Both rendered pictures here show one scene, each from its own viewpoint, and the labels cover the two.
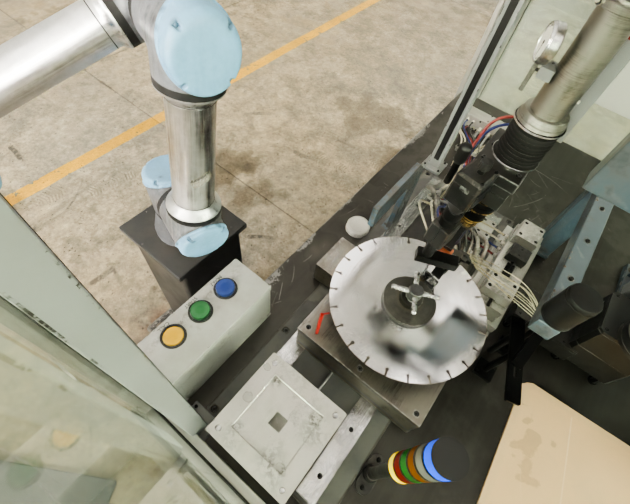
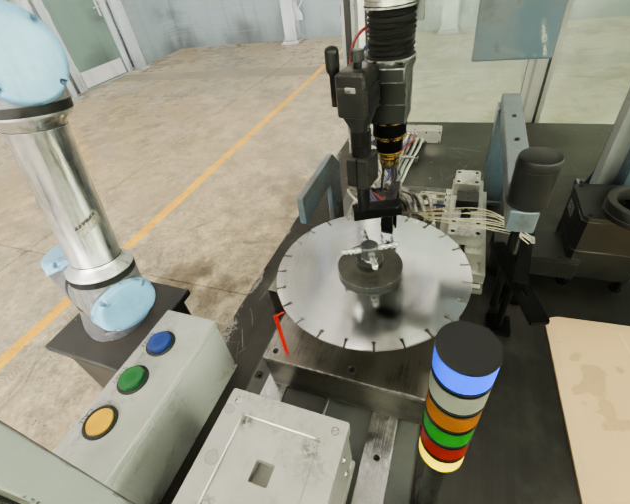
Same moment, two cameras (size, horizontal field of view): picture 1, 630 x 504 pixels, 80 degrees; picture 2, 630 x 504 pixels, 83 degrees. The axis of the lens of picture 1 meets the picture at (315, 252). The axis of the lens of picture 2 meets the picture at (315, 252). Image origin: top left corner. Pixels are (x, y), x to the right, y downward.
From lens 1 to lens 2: 0.27 m
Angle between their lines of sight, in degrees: 16
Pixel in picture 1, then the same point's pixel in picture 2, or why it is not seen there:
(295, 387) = (272, 418)
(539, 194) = (463, 162)
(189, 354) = (124, 436)
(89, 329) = not seen: outside the picture
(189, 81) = (3, 84)
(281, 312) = (249, 359)
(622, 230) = not seen: hidden behind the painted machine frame
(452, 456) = (470, 342)
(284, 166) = (238, 257)
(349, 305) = (305, 296)
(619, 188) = (504, 38)
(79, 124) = (30, 297)
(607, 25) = not seen: outside the picture
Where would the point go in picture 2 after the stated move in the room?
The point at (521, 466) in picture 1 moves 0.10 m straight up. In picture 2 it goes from (601, 412) to (629, 380)
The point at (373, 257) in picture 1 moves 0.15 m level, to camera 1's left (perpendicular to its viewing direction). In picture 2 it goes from (316, 244) to (239, 260)
